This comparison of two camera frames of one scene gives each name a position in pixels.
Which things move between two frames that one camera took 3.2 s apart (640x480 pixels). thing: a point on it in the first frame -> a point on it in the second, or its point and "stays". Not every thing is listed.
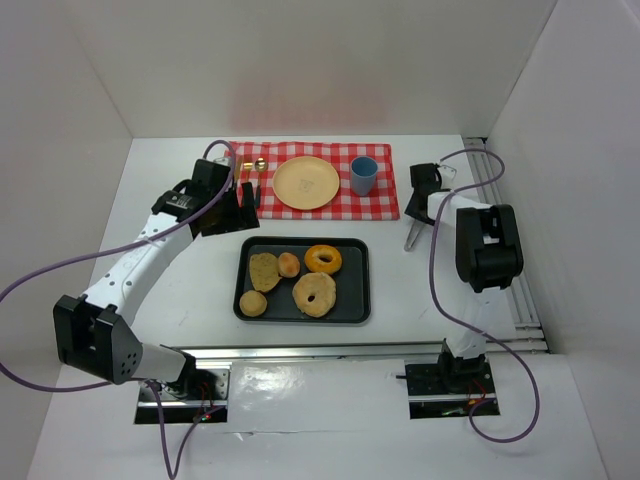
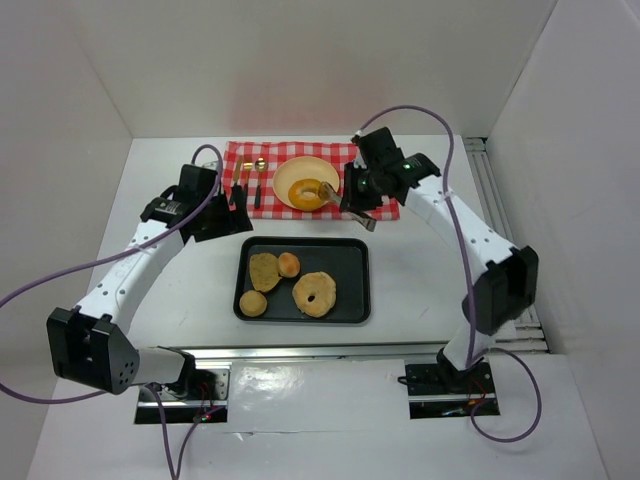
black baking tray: [352, 282] stays
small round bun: [288, 265] stays
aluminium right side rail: [526, 335] stays
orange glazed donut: [323, 259] -> [304, 194]
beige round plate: [305, 182] stays
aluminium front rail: [223, 357] stays
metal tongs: [415, 230] -> [328, 195]
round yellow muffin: [253, 303] stays
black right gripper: [416, 209] -> [356, 190]
